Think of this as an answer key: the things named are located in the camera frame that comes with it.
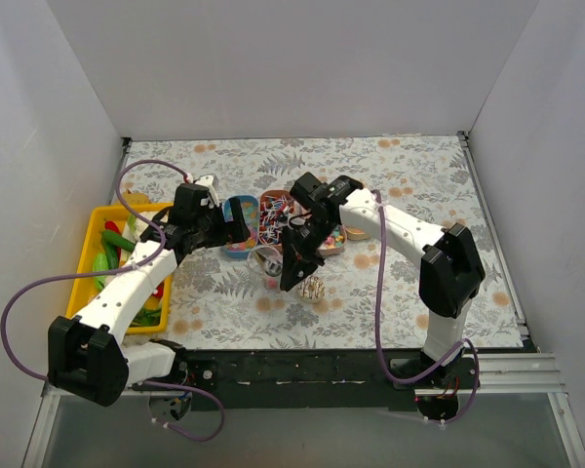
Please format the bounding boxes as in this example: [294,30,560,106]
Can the blue candy tray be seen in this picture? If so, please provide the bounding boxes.
[220,194,260,259]

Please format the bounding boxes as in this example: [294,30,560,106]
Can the aluminium frame rail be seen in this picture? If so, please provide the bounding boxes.
[19,354,585,468]

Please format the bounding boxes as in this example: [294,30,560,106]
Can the beige gummy candy tray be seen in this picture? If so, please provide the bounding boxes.
[345,226,371,242]

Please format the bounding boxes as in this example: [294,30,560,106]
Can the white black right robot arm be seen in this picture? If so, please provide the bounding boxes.
[279,173,486,388]

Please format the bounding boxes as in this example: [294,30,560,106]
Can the floral patterned table mat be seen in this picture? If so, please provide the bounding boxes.
[122,136,522,350]

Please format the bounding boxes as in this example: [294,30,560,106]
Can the pink lollipop tray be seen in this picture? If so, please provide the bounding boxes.
[258,190,298,250]

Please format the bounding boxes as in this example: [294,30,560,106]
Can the clear glass jar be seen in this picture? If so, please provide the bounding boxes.
[247,245,283,290]

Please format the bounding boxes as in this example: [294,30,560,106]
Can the white toy vegetable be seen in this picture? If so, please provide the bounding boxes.
[123,214,149,243]

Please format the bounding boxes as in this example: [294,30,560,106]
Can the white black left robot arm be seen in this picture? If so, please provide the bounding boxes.
[48,178,250,407]

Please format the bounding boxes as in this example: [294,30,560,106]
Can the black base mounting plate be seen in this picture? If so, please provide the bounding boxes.
[138,350,550,418]

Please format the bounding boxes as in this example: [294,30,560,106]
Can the red toy chili pepper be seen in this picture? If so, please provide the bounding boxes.
[104,220,122,234]

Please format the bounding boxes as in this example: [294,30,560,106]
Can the small donut decorated tin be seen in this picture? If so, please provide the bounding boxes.
[296,275,325,304]

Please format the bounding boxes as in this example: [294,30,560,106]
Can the yellow plastic bin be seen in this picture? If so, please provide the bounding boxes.
[65,202,175,335]

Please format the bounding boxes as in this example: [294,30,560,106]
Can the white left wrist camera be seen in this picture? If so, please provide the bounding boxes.
[194,175,220,208]

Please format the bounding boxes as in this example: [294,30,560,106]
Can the green toy vegetables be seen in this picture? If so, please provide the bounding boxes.
[92,229,169,334]

